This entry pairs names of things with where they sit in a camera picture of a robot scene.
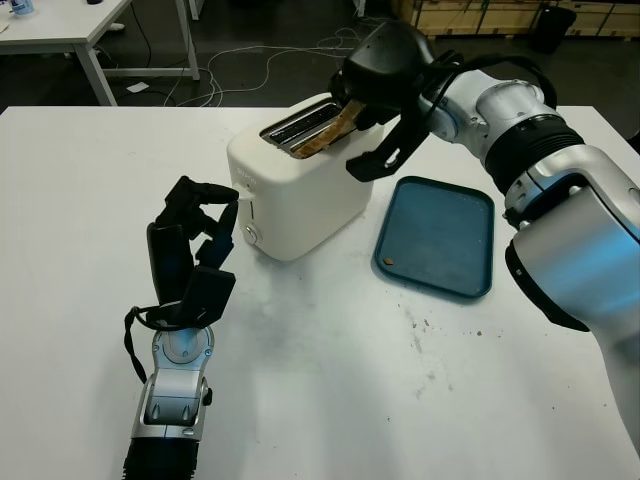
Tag white floor cable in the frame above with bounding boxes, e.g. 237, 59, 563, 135
164, 27, 361, 107

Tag brown bread slice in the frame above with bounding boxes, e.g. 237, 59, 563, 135
292, 98, 366, 160

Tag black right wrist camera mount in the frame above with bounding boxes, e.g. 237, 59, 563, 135
345, 112, 431, 182

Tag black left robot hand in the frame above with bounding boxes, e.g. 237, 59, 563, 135
146, 174, 240, 306

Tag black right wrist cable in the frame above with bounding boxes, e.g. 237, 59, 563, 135
424, 49, 559, 109

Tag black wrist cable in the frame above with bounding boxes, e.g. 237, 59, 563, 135
424, 49, 559, 109
123, 305, 169, 384

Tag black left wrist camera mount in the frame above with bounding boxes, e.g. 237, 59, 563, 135
179, 264, 236, 329

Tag teal plastic tray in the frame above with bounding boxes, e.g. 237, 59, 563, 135
372, 175, 496, 300

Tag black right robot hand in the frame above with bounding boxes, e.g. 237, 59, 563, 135
327, 19, 436, 129

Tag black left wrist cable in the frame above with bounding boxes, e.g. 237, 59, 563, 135
123, 305, 169, 384

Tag cream white toaster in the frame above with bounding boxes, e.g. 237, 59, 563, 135
226, 92, 386, 262

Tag wooden crate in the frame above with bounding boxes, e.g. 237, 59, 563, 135
399, 0, 640, 39

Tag white office desk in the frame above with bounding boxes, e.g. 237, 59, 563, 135
0, 0, 201, 107

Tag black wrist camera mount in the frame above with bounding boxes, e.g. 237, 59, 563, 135
345, 112, 431, 182
179, 264, 236, 329

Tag black trash bin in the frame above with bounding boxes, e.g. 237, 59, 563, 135
529, 5, 577, 55

